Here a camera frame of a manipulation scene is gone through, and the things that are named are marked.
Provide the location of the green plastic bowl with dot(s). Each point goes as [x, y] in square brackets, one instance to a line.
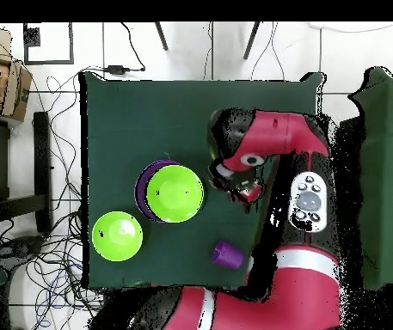
[175, 194]
[117, 237]

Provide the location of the black bench frame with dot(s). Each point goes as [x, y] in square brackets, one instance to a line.
[43, 172]

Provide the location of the black square frame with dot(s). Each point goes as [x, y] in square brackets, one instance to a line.
[71, 44]

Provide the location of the purple plastic cup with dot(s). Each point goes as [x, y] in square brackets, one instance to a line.
[227, 255]

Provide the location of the black power adapter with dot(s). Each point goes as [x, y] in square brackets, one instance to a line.
[116, 69]

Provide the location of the black stand foot with knob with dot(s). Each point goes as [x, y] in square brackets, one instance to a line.
[20, 246]

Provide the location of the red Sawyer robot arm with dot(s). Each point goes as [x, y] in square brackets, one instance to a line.
[285, 137]

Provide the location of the brown cardboard box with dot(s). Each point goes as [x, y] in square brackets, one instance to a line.
[13, 92]

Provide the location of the black tripod leg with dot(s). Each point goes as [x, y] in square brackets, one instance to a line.
[251, 39]
[161, 36]

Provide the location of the purple plastic bowl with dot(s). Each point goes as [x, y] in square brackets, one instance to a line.
[141, 196]

